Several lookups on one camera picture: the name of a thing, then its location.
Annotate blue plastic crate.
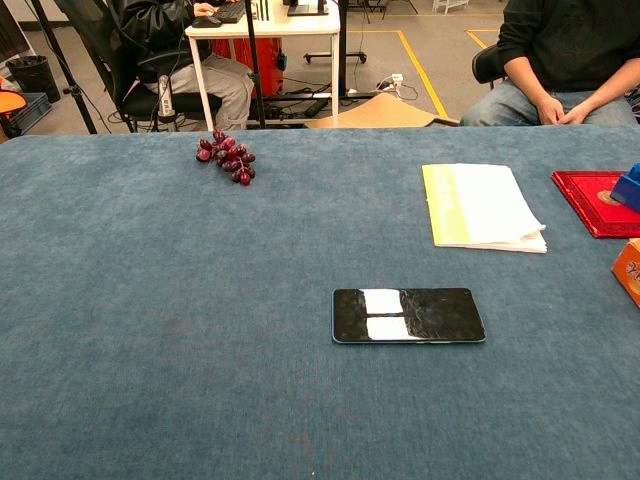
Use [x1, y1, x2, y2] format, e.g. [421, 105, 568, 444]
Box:
[9, 92, 54, 135]

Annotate person black jacket grey trousers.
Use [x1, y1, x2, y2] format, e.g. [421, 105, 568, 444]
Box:
[107, 0, 256, 132]

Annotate red cabinet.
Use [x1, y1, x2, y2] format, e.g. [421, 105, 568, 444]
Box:
[210, 37, 286, 100]

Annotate bunch of dark red grapes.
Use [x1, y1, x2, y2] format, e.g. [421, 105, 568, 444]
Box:
[195, 128, 257, 187]

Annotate red tray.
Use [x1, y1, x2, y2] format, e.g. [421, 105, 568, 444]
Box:
[551, 170, 640, 240]

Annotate black keyboard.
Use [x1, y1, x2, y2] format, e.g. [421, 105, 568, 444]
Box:
[212, 0, 247, 25]

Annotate orange cardboard box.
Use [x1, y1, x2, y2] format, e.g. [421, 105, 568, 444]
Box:
[611, 238, 640, 308]

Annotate black wheeled stand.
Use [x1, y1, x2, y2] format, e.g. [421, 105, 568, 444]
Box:
[303, 0, 369, 97]

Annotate white metal rack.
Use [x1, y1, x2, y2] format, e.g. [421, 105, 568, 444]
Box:
[432, 0, 506, 15]

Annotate black trash bin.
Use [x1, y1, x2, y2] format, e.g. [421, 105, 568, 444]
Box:
[5, 54, 62, 105]

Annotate blue velvet tablecloth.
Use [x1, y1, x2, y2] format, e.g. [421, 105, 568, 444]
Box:
[0, 124, 640, 480]

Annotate black office chair with armrest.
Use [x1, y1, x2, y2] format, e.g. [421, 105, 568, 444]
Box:
[54, 0, 224, 134]

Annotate blue box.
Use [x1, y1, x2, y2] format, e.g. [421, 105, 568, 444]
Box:
[609, 162, 640, 211]

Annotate white notebook with yellow edge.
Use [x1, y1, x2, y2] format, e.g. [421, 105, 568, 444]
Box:
[421, 162, 548, 255]

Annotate person black sweater blue jeans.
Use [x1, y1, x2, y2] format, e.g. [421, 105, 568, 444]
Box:
[458, 0, 640, 127]

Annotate orange round object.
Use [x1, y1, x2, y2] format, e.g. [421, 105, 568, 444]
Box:
[0, 74, 29, 132]

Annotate smartphone black screen blue back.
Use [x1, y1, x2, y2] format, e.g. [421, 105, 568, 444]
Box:
[331, 287, 488, 346]

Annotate black tripod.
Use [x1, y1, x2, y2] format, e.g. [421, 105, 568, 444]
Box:
[29, 0, 99, 135]

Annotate white desk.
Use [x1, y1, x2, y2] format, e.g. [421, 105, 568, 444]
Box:
[184, 0, 342, 132]

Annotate black vertical pole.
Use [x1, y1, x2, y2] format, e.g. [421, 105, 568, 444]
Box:
[244, 0, 267, 130]

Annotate brown cardboard sheet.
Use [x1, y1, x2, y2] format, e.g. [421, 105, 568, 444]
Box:
[303, 93, 460, 130]

